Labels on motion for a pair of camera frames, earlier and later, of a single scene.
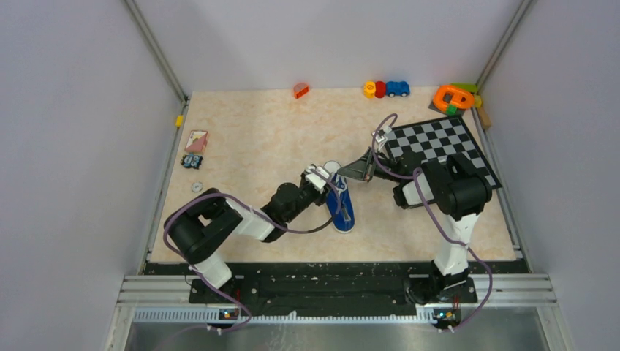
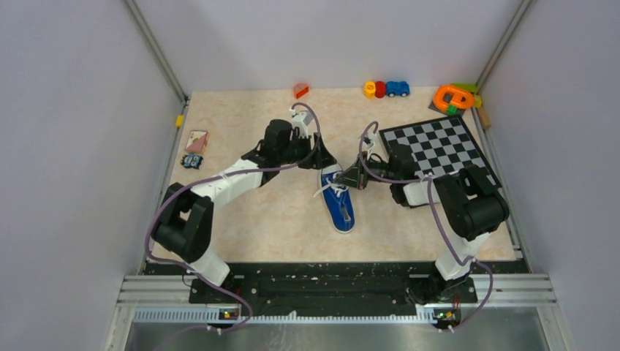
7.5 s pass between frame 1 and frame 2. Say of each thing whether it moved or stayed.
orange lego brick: stayed
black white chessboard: stayed
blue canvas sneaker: stayed
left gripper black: moved
